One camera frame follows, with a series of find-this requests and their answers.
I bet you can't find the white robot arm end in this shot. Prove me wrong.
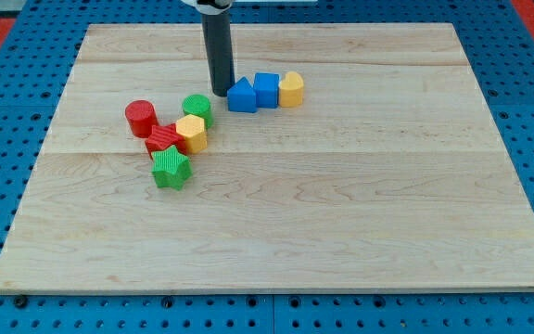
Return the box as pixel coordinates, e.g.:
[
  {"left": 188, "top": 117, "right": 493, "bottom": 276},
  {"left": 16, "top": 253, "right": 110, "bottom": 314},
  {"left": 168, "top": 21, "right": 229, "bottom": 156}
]
[{"left": 181, "top": 0, "right": 234, "bottom": 16}]

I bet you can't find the yellow hexagon block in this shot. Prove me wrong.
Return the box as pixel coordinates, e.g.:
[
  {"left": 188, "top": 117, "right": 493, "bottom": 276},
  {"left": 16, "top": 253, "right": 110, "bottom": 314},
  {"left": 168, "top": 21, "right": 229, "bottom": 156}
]
[{"left": 175, "top": 114, "right": 208, "bottom": 154}]

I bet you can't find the blue triangle block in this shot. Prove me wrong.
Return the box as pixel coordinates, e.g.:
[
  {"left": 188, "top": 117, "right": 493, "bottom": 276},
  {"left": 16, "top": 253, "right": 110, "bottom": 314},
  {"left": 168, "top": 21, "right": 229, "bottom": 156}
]
[{"left": 227, "top": 77, "right": 257, "bottom": 113}]

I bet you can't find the yellow heart block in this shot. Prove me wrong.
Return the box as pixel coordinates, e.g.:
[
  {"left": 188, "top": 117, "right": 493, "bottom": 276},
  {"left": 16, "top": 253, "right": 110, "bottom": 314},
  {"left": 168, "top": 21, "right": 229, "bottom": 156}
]
[{"left": 278, "top": 71, "right": 304, "bottom": 108}]

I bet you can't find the blue cube block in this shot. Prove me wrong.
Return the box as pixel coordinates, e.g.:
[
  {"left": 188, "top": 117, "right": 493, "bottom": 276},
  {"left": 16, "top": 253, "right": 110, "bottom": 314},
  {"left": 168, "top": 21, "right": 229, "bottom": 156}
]
[{"left": 253, "top": 72, "right": 279, "bottom": 109}]

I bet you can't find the green cylinder block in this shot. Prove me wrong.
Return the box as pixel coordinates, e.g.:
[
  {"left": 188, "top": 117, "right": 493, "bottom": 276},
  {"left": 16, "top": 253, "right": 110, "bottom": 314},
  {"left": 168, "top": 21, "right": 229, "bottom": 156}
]
[{"left": 182, "top": 94, "right": 214, "bottom": 129}]

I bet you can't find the green star block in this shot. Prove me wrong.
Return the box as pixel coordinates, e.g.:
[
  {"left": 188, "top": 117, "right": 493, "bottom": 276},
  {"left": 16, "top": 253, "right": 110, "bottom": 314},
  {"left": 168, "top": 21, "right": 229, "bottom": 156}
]
[{"left": 151, "top": 146, "right": 192, "bottom": 190}]

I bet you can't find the red star block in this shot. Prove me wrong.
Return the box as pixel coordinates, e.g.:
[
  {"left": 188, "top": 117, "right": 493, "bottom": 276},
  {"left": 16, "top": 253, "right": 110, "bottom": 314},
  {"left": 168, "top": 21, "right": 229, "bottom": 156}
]
[{"left": 145, "top": 123, "right": 187, "bottom": 160}]

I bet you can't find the light wooden board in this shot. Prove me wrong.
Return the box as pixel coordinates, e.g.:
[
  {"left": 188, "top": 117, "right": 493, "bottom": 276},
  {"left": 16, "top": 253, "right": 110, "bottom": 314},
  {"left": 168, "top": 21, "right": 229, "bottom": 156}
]
[{"left": 0, "top": 23, "right": 534, "bottom": 295}]

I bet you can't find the red cylinder block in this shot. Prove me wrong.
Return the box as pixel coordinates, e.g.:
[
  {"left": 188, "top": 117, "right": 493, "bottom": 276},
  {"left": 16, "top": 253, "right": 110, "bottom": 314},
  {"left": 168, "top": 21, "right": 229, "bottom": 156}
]
[{"left": 124, "top": 100, "right": 159, "bottom": 138}]

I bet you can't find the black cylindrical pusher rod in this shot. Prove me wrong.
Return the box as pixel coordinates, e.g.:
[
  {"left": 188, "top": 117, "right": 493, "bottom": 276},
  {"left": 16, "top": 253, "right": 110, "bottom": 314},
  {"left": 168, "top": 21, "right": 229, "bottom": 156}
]
[{"left": 201, "top": 10, "right": 235, "bottom": 97}]

